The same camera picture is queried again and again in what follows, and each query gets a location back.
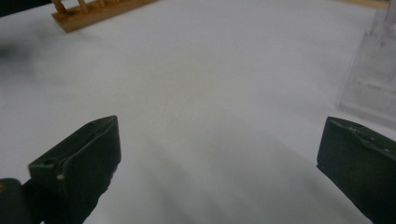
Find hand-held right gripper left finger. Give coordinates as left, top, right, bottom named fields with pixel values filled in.
left=28, top=115, right=121, bottom=224

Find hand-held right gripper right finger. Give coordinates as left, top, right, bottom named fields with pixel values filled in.
left=317, top=116, right=396, bottom=224

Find white table sheet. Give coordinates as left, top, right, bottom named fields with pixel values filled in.
left=0, top=0, right=396, bottom=224

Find wooden test tube rack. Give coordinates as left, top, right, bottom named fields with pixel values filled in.
left=50, top=0, right=157, bottom=34

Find clear tubes with red caps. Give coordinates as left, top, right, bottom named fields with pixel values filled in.
left=337, top=0, right=396, bottom=129

